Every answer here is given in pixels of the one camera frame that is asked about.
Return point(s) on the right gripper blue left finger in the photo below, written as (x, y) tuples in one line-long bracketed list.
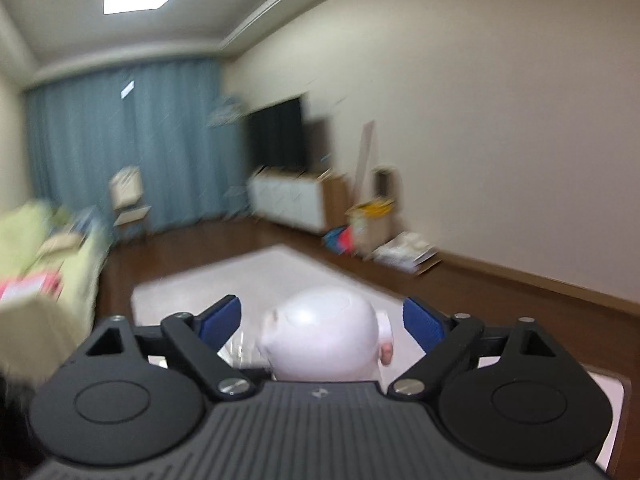
[(193, 343)]

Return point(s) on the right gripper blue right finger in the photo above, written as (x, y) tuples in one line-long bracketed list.
[(449, 344)]

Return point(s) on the white bottle cap lid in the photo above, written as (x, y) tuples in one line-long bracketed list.
[(326, 334)]

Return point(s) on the stack of flat boxes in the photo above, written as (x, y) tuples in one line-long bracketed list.
[(408, 252)]

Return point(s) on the cardboard box yellow top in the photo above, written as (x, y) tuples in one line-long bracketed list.
[(371, 225)]

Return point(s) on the light green sofa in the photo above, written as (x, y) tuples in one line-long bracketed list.
[(40, 330)]

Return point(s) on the wooden chair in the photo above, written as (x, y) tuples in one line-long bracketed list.
[(128, 203)]

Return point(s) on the white wooden tv cabinet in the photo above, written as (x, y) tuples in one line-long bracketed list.
[(314, 203)]

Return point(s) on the black flat television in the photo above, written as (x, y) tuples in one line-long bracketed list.
[(284, 137)]

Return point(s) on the blue window curtain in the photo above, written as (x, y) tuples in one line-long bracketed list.
[(170, 119)]

